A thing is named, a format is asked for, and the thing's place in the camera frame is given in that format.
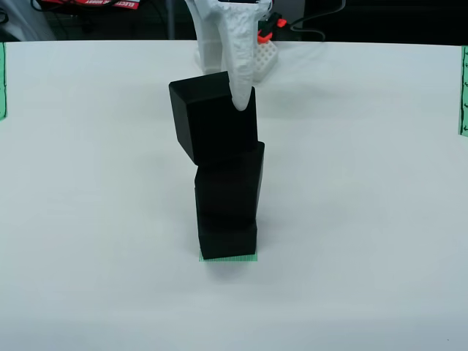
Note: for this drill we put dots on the black cube block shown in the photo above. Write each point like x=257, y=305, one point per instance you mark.
x=226, y=194
x=226, y=243
x=212, y=124

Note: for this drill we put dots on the black orange clamp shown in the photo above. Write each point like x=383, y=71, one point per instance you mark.
x=281, y=22

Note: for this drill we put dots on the red printed box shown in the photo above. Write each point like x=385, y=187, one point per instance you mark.
x=109, y=3

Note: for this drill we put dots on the pale grey plastic bag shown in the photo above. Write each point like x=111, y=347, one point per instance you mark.
x=29, y=22

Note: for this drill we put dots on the green striped square marker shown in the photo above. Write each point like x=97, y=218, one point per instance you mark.
x=241, y=259

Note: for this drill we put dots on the green paper strip with arrows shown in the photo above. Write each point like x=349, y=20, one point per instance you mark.
x=3, y=80
x=465, y=91

